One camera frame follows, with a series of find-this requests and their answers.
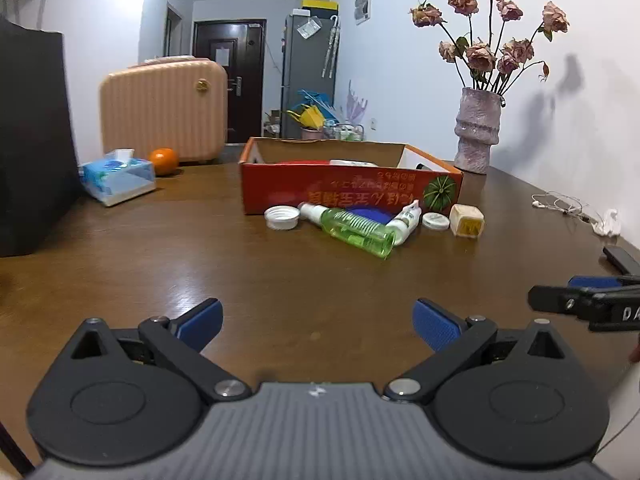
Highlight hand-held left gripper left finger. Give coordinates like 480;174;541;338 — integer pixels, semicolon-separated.
69;297;252;404

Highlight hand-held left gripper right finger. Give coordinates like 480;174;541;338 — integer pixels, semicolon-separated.
382;297;569;404

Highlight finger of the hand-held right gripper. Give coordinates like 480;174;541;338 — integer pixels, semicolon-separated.
528;284;602;317
567;274;640;291

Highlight red cardboard box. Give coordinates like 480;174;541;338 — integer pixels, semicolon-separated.
238;136;465;216

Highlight crumpled white tissue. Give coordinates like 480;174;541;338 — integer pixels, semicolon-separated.
592;208;622;237

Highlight white tube with green label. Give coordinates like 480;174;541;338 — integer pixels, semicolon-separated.
385;199;422;247

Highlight cream square jar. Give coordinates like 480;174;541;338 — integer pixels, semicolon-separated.
448;203;485;238

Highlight green spray bottle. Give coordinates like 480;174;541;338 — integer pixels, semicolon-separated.
298;201;396;260

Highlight white ribbed screw cap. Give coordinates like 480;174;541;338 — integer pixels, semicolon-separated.
263;206;301;231

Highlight orange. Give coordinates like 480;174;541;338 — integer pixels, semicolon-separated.
148;147;180;177

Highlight blue tissue box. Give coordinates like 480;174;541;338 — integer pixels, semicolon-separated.
79;148;158;208

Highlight pink ceramic vase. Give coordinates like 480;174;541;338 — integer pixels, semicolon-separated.
453;86;503;176

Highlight small cart with bottles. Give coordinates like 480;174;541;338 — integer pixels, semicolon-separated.
323;120;366;142

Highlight pink ribbed suitcase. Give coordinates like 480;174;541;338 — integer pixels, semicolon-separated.
98;54;230;164

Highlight dark brown entrance door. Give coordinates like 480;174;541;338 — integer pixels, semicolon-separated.
193;19;266;145

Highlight yellow watering can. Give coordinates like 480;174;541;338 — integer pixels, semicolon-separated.
286;104;326;129

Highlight blue folding rack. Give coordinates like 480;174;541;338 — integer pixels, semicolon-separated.
297;88;336;116

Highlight dried rose bouquet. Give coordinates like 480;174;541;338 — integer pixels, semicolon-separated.
408;0;571;96

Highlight black paper bag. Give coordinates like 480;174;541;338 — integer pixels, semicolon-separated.
0;0;84;259

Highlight grey refrigerator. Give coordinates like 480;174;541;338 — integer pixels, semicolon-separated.
280;9;341;141

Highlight grey side door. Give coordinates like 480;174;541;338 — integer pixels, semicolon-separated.
163;3;182;59

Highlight hanging folded umbrella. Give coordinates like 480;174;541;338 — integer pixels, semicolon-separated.
322;15;342;80

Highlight papers on refrigerator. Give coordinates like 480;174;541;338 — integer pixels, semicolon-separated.
295;17;324;40

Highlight white wired earphones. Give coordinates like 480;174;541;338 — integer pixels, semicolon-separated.
530;190;604;224

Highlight purple plant wall sticker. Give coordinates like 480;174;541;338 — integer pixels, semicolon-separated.
344;79;369;121

